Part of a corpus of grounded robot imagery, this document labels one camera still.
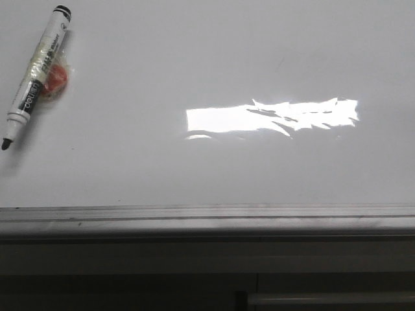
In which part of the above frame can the red round magnet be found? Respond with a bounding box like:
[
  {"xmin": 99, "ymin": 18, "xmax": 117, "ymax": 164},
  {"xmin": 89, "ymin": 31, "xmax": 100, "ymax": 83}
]
[{"xmin": 41, "ymin": 64, "xmax": 67, "ymax": 97}]

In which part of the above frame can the black white whiteboard marker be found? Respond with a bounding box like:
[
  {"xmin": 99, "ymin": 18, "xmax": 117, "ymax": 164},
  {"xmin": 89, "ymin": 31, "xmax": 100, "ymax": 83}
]
[{"xmin": 1, "ymin": 5, "xmax": 71, "ymax": 150}]

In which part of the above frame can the white whiteboard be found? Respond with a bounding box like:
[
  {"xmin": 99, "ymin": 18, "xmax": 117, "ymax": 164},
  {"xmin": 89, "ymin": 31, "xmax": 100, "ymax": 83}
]
[{"xmin": 1, "ymin": 1, "xmax": 414, "ymax": 239}]

